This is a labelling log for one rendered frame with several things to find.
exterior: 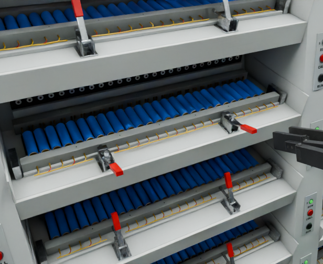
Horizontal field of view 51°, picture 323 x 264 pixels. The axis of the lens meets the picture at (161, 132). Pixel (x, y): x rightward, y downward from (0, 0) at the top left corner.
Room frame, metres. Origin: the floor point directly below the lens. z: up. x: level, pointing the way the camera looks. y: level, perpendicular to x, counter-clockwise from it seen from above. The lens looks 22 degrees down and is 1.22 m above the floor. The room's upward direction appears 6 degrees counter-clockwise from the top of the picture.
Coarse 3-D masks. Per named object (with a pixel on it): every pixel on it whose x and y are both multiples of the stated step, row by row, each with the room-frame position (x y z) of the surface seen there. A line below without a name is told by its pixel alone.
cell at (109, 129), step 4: (96, 116) 0.65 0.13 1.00; (100, 116) 0.65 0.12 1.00; (104, 116) 0.65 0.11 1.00; (100, 120) 0.64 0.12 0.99; (104, 120) 0.63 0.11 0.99; (100, 124) 0.63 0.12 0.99; (104, 124) 0.62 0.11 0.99; (108, 124) 0.62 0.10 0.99; (104, 128) 0.62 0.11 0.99; (108, 128) 0.61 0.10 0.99; (112, 128) 0.62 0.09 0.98; (104, 132) 0.61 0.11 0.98; (108, 132) 0.60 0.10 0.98; (112, 132) 0.61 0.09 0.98
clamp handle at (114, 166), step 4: (108, 152) 0.53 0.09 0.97; (104, 156) 0.53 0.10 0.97; (108, 156) 0.54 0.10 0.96; (108, 160) 0.52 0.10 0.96; (112, 160) 0.52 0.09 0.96; (112, 164) 0.50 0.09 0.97; (116, 164) 0.50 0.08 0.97; (112, 168) 0.49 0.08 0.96; (116, 168) 0.48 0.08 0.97; (120, 168) 0.48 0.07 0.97; (116, 172) 0.47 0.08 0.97; (120, 172) 0.47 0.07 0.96; (116, 176) 0.47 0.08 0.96
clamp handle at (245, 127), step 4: (232, 120) 0.64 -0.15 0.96; (236, 124) 0.62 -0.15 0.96; (240, 124) 0.62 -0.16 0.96; (244, 124) 0.61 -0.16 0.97; (244, 128) 0.60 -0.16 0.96; (248, 128) 0.59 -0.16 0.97; (252, 128) 0.58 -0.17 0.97; (248, 132) 0.59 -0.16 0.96; (252, 132) 0.58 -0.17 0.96; (256, 132) 0.58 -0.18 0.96
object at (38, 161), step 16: (256, 96) 0.72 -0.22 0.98; (272, 96) 0.73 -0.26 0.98; (208, 112) 0.66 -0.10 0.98; (256, 112) 0.69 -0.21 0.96; (144, 128) 0.61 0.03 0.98; (160, 128) 0.61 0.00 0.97; (176, 128) 0.63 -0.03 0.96; (80, 144) 0.56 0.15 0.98; (96, 144) 0.56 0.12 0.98; (112, 144) 0.58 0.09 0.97; (128, 144) 0.58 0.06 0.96; (144, 144) 0.59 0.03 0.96; (32, 160) 0.52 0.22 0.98; (48, 160) 0.53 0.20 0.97; (64, 160) 0.54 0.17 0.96
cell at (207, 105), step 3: (192, 93) 0.75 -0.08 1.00; (195, 93) 0.74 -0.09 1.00; (198, 93) 0.74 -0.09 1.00; (195, 96) 0.73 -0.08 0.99; (198, 96) 0.73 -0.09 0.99; (201, 96) 0.73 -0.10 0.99; (198, 99) 0.72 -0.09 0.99; (201, 99) 0.72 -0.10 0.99; (204, 99) 0.72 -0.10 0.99; (201, 102) 0.71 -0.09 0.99; (204, 102) 0.71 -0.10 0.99; (207, 102) 0.70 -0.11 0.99; (204, 105) 0.70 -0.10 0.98; (207, 105) 0.70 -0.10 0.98; (210, 105) 0.69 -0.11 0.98; (207, 108) 0.69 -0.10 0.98
